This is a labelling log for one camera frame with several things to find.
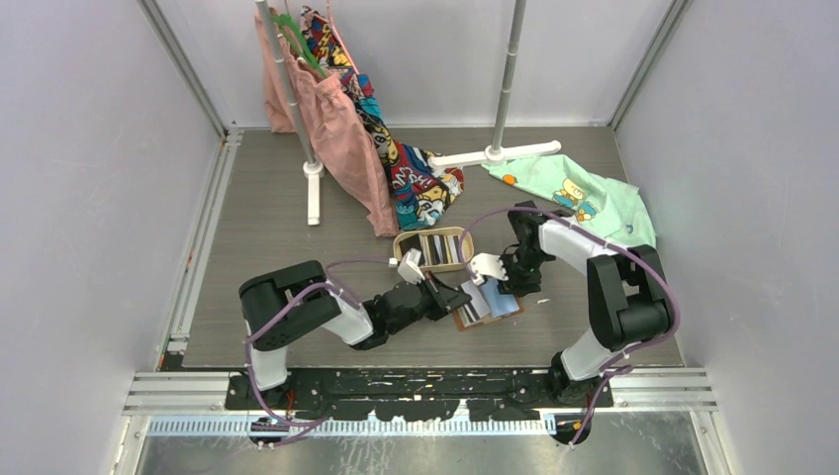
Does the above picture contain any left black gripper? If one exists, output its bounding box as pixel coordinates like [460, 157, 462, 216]
[388, 270, 472, 335]

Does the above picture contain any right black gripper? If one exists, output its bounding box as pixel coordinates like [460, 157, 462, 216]
[490, 246, 548, 298]

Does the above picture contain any white striped credit card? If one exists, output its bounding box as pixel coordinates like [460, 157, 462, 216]
[456, 281, 491, 329]

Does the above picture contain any brown leather card holder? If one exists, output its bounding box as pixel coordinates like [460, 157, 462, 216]
[452, 279, 523, 331]

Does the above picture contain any beige oval card tray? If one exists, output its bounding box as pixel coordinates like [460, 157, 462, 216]
[392, 227, 475, 273]

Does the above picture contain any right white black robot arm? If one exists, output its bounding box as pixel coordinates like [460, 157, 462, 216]
[498, 202, 679, 407]

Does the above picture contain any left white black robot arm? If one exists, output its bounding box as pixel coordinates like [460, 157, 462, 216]
[238, 260, 472, 409]

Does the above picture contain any mint green garment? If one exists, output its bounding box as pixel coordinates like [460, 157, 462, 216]
[486, 154, 657, 247]

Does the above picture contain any colourful comic print garment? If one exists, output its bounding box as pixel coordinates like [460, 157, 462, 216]
[300, 6, 465, 231]

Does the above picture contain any right white rack stand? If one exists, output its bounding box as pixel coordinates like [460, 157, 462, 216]
[428, 0, 562, 169]

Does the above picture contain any white rack stand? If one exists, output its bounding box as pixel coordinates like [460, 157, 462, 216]
[255, 0, 326, 227]
[428, 0, 562, 169]

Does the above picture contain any left white rack stand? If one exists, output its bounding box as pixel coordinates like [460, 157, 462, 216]
[255, 0, 326, 227]

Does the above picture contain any pink hanging garment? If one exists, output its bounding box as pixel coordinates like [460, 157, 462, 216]
[280, 33, 399, 237]

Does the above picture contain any green clothes hanger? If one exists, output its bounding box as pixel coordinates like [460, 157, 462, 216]
[271, 14, 328, 79]

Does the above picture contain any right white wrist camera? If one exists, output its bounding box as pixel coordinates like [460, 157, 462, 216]
[466, 252, 508, 286]

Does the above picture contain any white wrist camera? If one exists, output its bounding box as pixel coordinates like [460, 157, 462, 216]
[397, 248, 425, 285]
[466, 252, 508, 286]

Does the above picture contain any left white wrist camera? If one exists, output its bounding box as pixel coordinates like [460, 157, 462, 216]
[397, 248, 425, 285]

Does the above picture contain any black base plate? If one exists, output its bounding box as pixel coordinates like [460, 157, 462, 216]
[224, 368, 613, 442]

